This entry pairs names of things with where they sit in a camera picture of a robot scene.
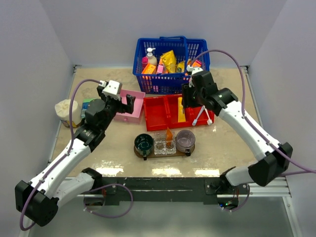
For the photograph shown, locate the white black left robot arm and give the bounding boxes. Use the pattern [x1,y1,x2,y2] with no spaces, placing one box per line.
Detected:
[15,85,135,231]

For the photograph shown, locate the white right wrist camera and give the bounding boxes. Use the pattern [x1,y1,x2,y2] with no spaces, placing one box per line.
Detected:
[185,65,203,80]

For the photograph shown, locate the white pump lotion bottle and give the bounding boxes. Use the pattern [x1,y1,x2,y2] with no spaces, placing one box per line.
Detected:
[146,47,158,66]

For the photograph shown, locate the red three-compartment bin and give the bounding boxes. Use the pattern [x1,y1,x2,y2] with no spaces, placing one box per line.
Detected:
[144,94,215,131]

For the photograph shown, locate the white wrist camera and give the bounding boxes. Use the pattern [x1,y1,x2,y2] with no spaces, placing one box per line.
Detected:
[100,80,122,101]
[185,65,203,80]

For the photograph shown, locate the cream tissue roll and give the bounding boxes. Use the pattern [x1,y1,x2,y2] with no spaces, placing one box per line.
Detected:
[55,99,81,127]

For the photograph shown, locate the clear acrylic toothbrush holder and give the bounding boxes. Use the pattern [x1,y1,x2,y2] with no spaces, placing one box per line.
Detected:
[153,131,177,155]

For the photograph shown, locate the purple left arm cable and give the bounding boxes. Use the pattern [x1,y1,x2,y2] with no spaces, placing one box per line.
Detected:
[19,79,134,232]

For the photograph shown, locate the orange box in basket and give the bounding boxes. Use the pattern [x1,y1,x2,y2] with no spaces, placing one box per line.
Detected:
[187,59,202,72]

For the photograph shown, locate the yellow snack bag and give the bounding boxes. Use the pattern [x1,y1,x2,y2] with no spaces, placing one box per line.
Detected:
[161,50,177,74]

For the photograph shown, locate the brown wooden oval tray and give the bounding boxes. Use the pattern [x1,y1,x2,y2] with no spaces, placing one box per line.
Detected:
[134,145,195,159]

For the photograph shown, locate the pink drawer box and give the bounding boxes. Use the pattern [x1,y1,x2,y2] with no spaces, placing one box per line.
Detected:
[114,89,146,123]

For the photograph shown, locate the pink small box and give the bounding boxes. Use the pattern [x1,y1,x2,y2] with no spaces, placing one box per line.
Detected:
[156,64,164,74]

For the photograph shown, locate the light blue toothbrush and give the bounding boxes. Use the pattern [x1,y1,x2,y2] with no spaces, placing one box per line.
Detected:
[192,106,204,126]

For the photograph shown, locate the translucent purple mug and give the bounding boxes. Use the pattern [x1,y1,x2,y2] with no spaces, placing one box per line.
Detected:
[175,130,196,157]

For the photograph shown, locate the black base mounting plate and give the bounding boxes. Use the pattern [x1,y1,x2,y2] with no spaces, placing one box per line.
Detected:
[85,177,248,205]

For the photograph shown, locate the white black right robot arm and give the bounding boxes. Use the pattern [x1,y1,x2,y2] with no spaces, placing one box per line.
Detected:
[182,68,293,194]

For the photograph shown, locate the orange carton left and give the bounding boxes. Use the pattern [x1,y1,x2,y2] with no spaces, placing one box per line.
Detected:
[142,63,157,75]

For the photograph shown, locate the blue plastic shopping basket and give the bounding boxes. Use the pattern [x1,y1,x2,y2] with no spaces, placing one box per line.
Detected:
[133,36,210,94]

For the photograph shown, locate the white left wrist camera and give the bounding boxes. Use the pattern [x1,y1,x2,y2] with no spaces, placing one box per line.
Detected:
[100,80,122,101]

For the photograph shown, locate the aluminium frame rail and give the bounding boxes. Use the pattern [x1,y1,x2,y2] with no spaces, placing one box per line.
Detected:
[249,177,291,197]

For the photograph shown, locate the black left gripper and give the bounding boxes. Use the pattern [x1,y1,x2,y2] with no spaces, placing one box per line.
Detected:
[97,87,135,131]

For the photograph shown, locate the yellow green packet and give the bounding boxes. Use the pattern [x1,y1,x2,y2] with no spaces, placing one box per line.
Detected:
[176,61,187,73]

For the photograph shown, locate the dark green mug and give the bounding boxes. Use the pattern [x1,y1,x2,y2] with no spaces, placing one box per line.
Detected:
[134,133,154,160]

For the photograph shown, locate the green blue carton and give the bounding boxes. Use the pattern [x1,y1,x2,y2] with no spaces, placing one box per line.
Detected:
[81,98,94,119]

